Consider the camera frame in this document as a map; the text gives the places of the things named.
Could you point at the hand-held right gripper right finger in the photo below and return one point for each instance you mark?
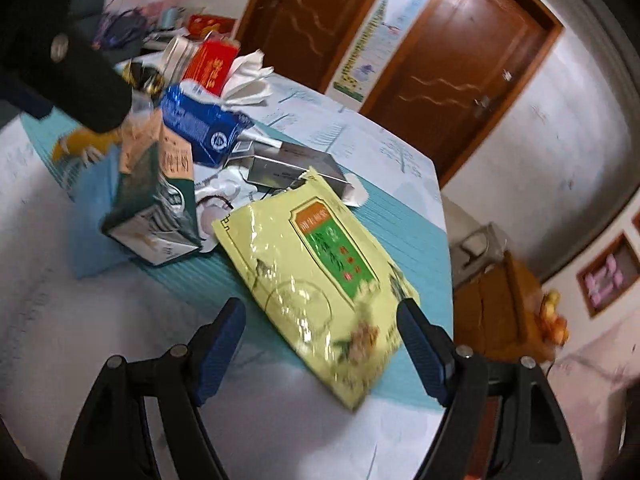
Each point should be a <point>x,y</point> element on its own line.
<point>425,350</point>

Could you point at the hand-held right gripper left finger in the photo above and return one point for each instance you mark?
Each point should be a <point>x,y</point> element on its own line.
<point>220,350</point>

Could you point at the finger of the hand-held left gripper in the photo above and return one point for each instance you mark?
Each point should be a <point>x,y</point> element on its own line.
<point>85,75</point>

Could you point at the yellow-green snack packet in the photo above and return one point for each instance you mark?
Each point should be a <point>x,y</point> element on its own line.
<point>300,260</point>

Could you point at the blue carton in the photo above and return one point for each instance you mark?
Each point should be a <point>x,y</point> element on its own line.
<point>200,120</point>

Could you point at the green milk carton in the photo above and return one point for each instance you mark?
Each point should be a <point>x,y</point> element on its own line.
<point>150,190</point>

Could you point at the white tissue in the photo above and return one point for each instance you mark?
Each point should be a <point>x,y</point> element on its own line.
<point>247,80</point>

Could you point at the dark shiny wrapper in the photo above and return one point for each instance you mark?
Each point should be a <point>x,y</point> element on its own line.
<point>142,80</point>

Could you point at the purple bag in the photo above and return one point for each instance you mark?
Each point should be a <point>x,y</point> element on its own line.
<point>120,27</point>

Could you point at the yellow toy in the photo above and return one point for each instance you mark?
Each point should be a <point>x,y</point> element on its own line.
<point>80,142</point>

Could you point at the tall wooden cabinet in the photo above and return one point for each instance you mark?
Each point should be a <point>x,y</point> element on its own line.
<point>495,300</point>

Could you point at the silver tin can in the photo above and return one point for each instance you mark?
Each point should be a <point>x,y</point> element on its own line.
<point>177,55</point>

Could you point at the teal table runner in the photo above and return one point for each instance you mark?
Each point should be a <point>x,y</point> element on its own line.
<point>400,240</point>

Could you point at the white printed tablecloth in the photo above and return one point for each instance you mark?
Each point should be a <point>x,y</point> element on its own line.
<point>100,320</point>

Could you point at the pile of fruit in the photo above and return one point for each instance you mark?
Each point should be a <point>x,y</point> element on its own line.
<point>552,320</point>

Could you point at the red gift box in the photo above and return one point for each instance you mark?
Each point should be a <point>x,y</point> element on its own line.
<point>210,25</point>

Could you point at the white plastic wrapper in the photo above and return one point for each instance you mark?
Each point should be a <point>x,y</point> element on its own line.
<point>220,190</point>

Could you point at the silver grey box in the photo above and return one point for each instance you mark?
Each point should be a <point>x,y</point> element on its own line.
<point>295,170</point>

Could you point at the framed picture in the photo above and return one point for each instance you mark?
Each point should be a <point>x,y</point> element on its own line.
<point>605,275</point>

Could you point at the brown door with ornament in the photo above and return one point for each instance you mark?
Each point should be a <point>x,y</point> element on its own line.
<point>300,20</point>

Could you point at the brown wooden door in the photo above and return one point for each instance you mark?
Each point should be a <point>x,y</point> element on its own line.
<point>450,60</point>

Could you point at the wall poster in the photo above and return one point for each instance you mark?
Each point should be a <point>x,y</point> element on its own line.
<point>375,45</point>

